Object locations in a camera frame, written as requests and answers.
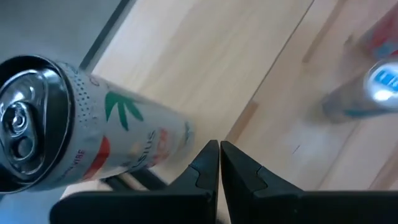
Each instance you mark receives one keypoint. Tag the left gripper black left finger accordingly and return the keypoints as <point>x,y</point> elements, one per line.
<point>140,208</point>

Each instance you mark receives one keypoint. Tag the silver blue Red Bull can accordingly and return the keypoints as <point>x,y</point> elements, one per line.
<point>351,102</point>

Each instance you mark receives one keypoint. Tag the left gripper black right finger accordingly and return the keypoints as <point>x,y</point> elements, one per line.
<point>295,208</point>

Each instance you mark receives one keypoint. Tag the white Celsius can black lid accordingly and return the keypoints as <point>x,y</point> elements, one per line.
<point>109,130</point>

